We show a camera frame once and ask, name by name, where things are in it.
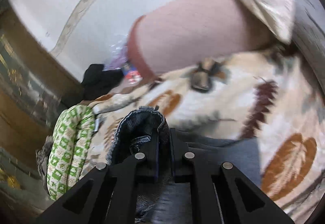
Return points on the grey quilted pillow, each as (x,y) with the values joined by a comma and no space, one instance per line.
(312,36)

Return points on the grey washed denim pants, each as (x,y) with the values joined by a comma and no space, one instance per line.
(142,122)

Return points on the wooden door with glass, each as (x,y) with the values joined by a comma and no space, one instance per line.
(25,87)

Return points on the grey cloth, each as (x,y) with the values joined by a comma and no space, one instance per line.
(44,158)

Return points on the black cloth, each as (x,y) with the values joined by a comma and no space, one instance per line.
(101,81)

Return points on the clear plastic bag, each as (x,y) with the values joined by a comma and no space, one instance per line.
(119,56)

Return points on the green patterned quilt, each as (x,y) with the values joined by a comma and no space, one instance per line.
(68,150)

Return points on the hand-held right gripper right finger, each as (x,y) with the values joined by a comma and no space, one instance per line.
(177,163)

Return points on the red and blue packet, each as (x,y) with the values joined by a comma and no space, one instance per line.
(133,76)

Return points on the pink bolster cushion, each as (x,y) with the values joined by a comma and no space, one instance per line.
(190,31)

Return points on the cream leaf print blanket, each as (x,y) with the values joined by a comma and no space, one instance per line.
(228,102)

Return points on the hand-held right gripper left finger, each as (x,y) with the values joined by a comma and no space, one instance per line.
(152,163)

